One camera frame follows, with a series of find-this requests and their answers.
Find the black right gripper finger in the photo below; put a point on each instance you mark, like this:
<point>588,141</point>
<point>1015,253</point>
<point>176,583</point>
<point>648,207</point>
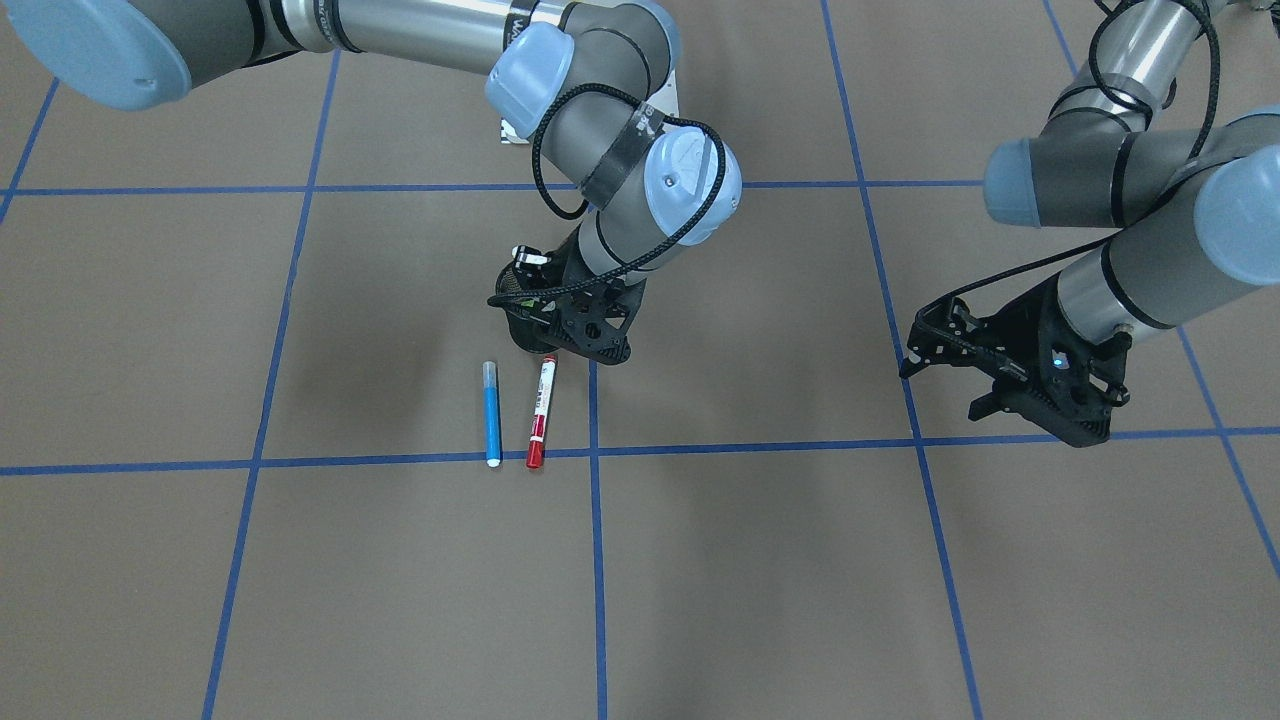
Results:
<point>526,256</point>

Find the blue highlighter pen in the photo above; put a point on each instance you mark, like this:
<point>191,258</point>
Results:
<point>491,407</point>

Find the red capped white marker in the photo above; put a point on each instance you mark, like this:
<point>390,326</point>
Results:
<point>535,455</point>

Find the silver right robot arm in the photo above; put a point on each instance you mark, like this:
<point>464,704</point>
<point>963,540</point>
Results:
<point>577,78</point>

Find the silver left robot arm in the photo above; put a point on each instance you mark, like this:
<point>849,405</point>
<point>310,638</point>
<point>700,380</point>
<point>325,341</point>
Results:
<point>1132,146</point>

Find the black mesh pen cup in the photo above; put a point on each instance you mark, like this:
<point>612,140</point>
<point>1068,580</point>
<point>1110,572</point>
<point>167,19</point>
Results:
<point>528,319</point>

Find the brown paper table mat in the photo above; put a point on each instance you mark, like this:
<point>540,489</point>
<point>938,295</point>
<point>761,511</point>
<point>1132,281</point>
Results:
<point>243,430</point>

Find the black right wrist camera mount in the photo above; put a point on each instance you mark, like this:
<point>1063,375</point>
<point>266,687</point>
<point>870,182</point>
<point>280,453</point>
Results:
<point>592,323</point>

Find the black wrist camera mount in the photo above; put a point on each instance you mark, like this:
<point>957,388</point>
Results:
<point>592,323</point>
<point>1040,367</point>

